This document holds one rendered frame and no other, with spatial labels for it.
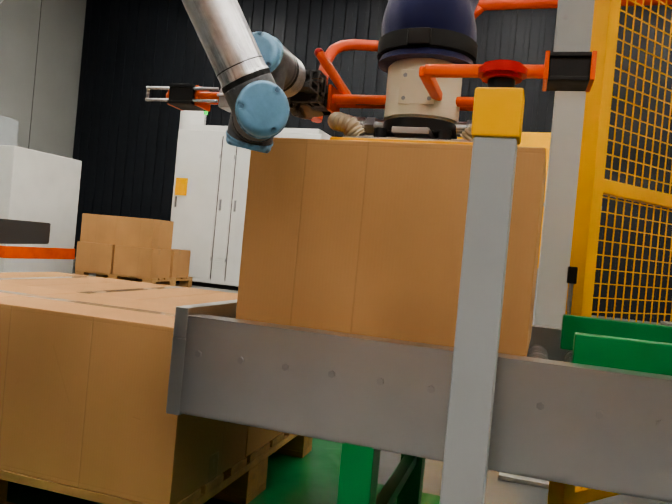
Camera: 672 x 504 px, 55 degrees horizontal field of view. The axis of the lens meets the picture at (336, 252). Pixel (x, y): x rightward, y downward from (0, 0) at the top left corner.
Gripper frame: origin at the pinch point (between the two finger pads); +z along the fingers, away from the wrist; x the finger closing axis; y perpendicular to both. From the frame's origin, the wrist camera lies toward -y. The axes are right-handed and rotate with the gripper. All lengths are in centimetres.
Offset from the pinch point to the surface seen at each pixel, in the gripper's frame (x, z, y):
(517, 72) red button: -7, -52, 50
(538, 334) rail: -52, 30, 58
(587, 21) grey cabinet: 51, 89, 65
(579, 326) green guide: -48, 22, 68
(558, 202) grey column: -11, 94, 62
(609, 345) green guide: -47, -24, 69
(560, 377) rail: -52, -35, 61
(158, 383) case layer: -69, -19, -22
